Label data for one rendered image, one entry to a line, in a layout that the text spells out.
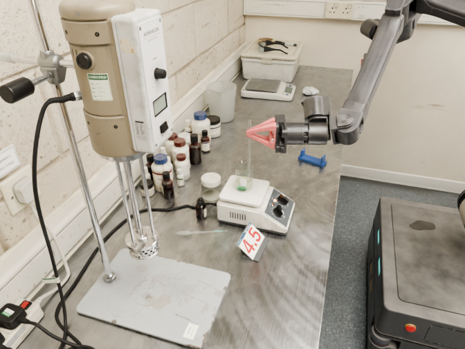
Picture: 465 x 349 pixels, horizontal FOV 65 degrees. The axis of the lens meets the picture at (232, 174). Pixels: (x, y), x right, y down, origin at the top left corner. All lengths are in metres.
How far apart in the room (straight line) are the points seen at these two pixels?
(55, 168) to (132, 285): 0.34
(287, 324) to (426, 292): 0.79
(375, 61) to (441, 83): 1.45
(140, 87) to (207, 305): 0.51
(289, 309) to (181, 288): 0.25
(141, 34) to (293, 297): 0.63
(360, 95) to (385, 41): 0.17
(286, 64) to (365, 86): 1.09
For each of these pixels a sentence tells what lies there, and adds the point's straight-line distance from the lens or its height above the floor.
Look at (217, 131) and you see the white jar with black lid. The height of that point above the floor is 0.77.
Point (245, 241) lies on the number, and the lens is 0.96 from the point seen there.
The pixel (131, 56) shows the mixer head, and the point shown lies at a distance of 0.53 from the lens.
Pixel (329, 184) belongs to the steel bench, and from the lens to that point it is 1.24.
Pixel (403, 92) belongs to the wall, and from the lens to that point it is 2.46.
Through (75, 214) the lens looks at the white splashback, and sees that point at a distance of 1.02.
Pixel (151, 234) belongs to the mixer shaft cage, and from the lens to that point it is 0.77.
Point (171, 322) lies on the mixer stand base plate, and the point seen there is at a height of 0.76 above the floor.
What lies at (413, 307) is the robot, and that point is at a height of 0.36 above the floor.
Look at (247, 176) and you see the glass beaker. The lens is 0.99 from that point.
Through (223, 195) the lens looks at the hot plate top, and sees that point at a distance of 1.01.
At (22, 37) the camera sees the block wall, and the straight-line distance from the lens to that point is 0.91.
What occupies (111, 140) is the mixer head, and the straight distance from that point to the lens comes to 0.60.
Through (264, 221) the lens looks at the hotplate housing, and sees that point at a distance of 1.00.
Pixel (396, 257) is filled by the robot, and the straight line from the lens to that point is 1.62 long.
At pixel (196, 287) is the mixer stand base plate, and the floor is 0.76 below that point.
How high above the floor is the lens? 1.44
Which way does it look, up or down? 33 degrees down
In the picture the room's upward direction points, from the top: straight up
